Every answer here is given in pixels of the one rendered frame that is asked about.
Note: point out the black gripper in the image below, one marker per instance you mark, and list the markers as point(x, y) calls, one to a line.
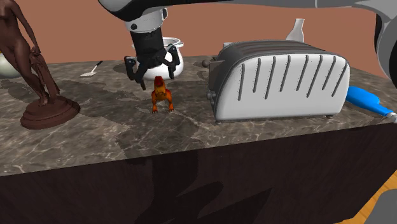
point(148, 45)

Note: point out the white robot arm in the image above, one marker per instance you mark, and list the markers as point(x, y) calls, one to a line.
point(145, 7)

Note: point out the orange dinosaur toy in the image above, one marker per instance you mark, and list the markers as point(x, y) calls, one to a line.
point(160, 93)

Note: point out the small white container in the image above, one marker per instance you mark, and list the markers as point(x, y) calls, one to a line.
point(227, 44)

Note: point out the brown human figure statue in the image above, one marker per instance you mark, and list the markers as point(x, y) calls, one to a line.
point(37, 65)

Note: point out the white and grey toaster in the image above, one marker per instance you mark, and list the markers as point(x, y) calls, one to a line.
point(288, 90)

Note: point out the white vase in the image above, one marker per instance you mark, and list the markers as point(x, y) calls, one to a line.
point(296, 32)

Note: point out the pale white bowl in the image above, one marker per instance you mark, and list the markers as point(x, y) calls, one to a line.
point(6, 66)

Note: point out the dark wooden counter cabinet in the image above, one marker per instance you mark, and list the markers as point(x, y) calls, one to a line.
point(248, 180)

